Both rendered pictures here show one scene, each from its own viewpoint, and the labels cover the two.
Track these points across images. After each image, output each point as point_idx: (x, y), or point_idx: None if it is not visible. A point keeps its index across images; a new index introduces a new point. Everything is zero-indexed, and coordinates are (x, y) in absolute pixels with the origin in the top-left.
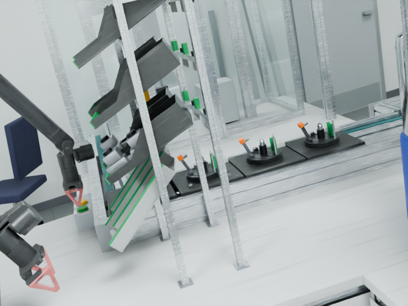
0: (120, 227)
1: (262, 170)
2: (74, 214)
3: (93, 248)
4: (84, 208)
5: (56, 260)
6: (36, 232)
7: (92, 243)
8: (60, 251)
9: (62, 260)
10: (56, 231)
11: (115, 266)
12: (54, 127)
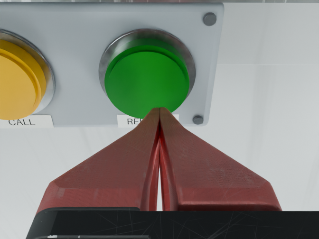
0: None
1: None
2: (183, 122)
3: (316, 5)
4: (181, 69)
5: (276, 133)
6: (7, 189)
7: (262, 6)
8: (216, 124)
9: (295, 117)
10: (23, 138)
11: None
12: None
